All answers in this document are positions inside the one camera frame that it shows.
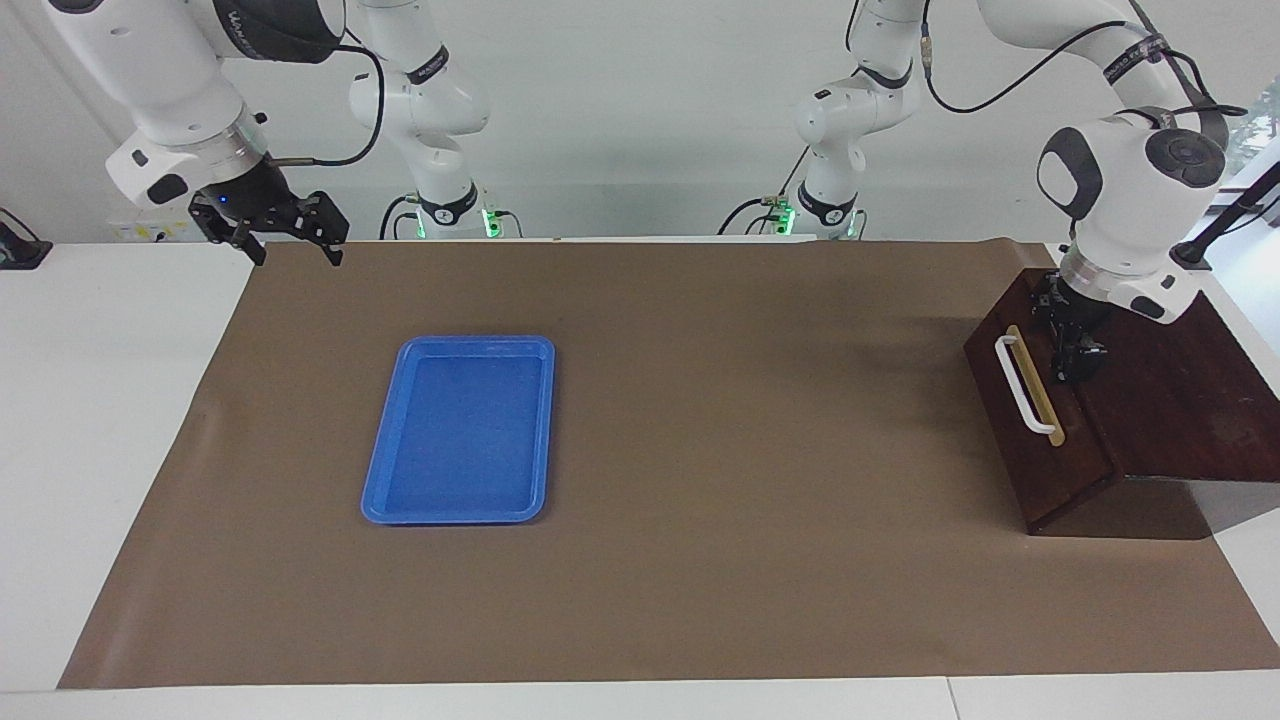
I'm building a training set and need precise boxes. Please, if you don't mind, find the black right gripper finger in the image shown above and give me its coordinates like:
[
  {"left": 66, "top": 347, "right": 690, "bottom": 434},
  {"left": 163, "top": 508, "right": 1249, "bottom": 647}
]
[
  {"left": 291, "top": 191, "right": 350, "bottom": 267},
  {"left": 188, "top": 194, "right": 267, "bottom": 267}
]

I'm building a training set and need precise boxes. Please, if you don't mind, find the black base cable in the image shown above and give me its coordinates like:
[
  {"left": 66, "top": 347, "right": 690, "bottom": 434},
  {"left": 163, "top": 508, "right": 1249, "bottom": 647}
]
[
  {"left": 718, "top": 195, "right": 796, "bottom": 236},
  {"left": 380, "top": 195, "right": 421, "bottom": 241}
]

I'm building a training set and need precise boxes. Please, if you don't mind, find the black clamp stand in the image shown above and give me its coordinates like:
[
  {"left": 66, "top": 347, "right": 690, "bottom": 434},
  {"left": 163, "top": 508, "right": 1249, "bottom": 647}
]
[{"left": 1170, "top": 160, "right": 1280, "bottom": 269}]

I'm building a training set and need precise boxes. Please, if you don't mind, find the window with greenery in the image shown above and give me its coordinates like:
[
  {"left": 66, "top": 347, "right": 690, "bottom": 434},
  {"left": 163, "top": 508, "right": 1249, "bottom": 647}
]
[{"left": 1222, "top": 82, "right": 1280, "bottom": 191}]

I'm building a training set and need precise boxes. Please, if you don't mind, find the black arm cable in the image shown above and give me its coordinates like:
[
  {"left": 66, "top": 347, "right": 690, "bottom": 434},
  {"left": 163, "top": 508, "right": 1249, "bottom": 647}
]
[
  {"left": 265, "top": 45, "right": 387, "bottom": 169},
  {"left": 845, "top": 0, "right": 1251, "bottom": 121}
]

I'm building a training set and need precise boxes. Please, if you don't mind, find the black table mount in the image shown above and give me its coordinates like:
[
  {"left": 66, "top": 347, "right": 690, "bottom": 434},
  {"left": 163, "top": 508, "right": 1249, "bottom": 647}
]
[{"left": 0, "top": 208, "right": 53, "bottom": 271}]

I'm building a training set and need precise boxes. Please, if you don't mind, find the dark wooden cabinet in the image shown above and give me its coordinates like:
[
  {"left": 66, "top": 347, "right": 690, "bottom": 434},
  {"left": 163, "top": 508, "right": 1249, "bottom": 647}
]
[{"left": 963, "top": 268, "right": 1280, "bottom": 541}]

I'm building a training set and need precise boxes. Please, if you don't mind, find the brown table mat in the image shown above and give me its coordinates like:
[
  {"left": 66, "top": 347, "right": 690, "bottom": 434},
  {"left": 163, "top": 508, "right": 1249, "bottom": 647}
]
[{"left": 57, "top": 238, "right": 1280, "bottom": 691}]

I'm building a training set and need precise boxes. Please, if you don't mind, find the blue plastic tray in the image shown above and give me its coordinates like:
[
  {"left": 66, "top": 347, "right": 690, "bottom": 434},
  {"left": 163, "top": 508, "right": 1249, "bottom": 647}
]
[{"left": 360, "top": 335, "right": 556, "bottom": 526}]

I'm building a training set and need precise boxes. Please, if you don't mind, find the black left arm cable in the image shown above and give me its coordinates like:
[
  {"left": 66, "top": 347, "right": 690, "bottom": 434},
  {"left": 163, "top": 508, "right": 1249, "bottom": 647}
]
[{"left": 845, "top": 0, "right": 1251, "bottom": 121}]

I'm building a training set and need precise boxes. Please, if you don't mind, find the white wall socket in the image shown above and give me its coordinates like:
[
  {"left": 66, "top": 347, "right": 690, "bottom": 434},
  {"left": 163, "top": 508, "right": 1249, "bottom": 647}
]
[{"left": 108, "top": 210, "right": 191, "bottom": 243}]

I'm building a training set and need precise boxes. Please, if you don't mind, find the wooden drawer with white handle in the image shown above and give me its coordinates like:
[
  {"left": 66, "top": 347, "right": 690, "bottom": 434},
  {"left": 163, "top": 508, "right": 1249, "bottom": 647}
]
[{"left": 963, "top": 268, "right": 1123, "bottom": 523}]

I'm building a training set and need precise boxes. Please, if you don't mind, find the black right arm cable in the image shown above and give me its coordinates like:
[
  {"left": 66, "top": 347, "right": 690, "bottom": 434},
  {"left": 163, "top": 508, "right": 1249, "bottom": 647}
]
[{"left": 265, "top": 45, "right": 387, "bottom": 169}]

